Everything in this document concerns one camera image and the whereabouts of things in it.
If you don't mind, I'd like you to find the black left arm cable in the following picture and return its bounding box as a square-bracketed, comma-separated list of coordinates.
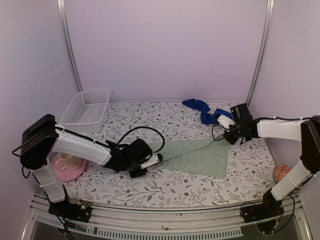
[117, 126, 166, 153]

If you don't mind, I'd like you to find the aluminium frame post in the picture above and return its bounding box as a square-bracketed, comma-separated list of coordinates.
[56, 0, 83, 92]
[246, 0, 275, 107]

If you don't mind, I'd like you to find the orange patterned round object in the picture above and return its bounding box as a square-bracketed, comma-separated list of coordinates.
[273, 164, 291, 183]

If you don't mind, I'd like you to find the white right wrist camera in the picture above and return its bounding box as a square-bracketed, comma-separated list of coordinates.
[217, 114, 236, 131]

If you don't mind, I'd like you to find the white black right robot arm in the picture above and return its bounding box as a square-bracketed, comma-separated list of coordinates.
[217, 103, 320, 218]

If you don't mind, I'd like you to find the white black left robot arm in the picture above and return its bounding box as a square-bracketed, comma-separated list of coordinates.
[17, 114, 164, 217]

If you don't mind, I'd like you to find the aluminium front rail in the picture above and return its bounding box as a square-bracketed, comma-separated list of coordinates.
[21, 194, 313, 240]

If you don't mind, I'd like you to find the blue towel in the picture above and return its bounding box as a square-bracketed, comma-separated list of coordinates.
[182, 98, 233, 125]

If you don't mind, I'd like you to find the white plastic basket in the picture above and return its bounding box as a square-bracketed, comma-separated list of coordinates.
[59, 88, 112, 133]

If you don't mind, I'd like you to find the light green towel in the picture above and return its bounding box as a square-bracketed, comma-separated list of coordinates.
[156, 138, 229, 179]

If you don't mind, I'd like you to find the left aluminium frame post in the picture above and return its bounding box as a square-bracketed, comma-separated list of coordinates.
[56, 0, 83, 92]

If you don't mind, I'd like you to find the pink plate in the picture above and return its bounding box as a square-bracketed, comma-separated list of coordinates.
[51, 153, 87, 182]

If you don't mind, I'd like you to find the right aluminium frame post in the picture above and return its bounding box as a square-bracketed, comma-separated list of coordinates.
[246, 0, 275, 107]

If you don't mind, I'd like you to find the pink cup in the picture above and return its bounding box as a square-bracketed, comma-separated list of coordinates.
[58, 153, 73, 161]

